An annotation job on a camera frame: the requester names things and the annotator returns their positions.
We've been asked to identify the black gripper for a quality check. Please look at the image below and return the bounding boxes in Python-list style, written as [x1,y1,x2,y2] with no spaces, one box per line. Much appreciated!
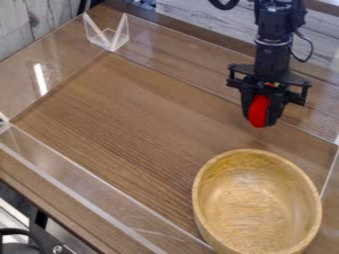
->
[227,63,311,126]

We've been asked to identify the red toy strawberry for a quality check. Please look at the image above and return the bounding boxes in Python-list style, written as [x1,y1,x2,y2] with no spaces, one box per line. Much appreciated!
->
[248,95,269,128]

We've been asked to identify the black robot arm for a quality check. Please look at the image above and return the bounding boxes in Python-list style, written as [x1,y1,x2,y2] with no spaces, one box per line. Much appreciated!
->
[227,0,313,128]

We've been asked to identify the wooden oval bowl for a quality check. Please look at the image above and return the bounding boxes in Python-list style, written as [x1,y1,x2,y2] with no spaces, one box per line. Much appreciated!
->
[192,149,321,254]

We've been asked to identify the clear acrylic tray wall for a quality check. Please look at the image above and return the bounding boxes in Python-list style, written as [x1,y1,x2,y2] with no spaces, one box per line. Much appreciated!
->
[0,15,339,254]

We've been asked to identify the clear acrylic corner bracket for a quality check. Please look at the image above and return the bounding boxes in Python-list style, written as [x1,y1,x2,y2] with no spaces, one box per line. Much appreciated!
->
[83,14,129,53]

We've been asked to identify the black metal table bracket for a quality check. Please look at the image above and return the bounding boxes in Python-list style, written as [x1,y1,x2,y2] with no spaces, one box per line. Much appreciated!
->
[29,209,96,254]

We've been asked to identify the black cable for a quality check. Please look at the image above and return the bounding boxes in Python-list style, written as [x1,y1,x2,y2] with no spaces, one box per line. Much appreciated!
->
[0,227,35,254]

